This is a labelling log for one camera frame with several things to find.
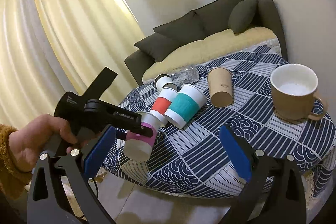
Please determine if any white cup pink sleeve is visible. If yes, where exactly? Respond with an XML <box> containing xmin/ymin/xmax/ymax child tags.
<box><xmin>123</xmin><ymin>111</ymin><xmax>161</xmax><ymax>161</ymax></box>

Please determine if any mustard fuzzy sleeve forearm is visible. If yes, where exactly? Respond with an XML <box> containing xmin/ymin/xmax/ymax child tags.
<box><xmin>0</xmin><ymin>124</ymin><xmax>32</xmax><ymax>200</ymax></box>

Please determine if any white cup red sleeve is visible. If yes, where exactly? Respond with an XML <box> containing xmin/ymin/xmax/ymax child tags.
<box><xmin>150</xmin><ymin>87</ymin><xmax>178</xmax><ymax>127</ymax></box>

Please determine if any small white black-rimmed cup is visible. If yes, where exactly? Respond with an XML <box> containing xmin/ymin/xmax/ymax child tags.
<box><xmin>154</xmin><ymin>73</ymin><xmax>178</xmax><ymax>92</ymax></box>

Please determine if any white cup teal sleeve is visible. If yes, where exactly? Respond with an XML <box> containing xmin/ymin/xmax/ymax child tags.
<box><xmin>164</xmin><ymin>84</ymin><xmax>207</xmax><ymax>129</ymax></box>

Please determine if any clear plastic cup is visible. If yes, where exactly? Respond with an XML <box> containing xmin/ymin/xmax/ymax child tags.
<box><xmin>170</xmin><ymin>65</ymin><xmax>199</xmax><ymax>89</ymax></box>

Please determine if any brown kraft paper cup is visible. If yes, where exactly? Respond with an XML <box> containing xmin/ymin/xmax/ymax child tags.
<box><xmin>207</xmin><ymin>68</ymin><xmax>233</xmax><ymax>107</ymax></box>

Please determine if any person's left hand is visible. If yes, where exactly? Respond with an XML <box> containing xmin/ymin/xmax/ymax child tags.
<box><xmin>8</xmin><ymin>114</ymin><xmax>77</xmax><ymax>173</ymax></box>

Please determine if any left dark grey cushion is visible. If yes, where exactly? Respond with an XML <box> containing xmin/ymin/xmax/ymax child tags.
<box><xmin>134</xmin><ymin>33</ymin><xmax>181</xmax><ymax>62</ymax></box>

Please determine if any dark grey cushion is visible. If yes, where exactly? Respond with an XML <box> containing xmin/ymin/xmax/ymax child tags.
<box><xmin>228</xmin><ymin>0</ymin><xmax>258</xmax><ymax>35</ymax></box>
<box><xmin>134</xmin><ymin>33</ymin><xmax>181</xmax><ymax>62</ymax></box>

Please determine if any cream pleated curtain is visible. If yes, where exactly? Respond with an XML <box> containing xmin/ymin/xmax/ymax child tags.
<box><xmin>1</xmin><ymin>0</ymin><xmax>143</xmax><ymax>128</ymax></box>

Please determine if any beige ceramic mug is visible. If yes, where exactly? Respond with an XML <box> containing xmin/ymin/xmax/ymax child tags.
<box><xmin>270</xmin><ymin>64</ymin><xmax>328</xmax><ymax>121</ymax></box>

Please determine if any cream fleece sofa blanket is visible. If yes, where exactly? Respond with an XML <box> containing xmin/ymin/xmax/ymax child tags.
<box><xmin>142</xmin><ymin>27</ymin><xmax>281</xmax><ymax>83</ymax></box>

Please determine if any right dark grey cushion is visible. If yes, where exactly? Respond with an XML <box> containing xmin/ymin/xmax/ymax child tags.
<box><xmin>228</xmin><ymin>0</ymin><xmax>258</xmax><ymax>35</ymax></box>

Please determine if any dark grey sofa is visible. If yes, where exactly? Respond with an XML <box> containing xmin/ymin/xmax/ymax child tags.
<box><xmin>125</xmin><ymin>0</ymin><xmax>288</xmax><ymax>85</ymax></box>

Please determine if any black cable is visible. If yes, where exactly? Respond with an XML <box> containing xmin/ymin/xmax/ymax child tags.
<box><xmin>88</xmin><ymin>177</ymin><xmax>100</xmax><ymax>200</ymax></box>

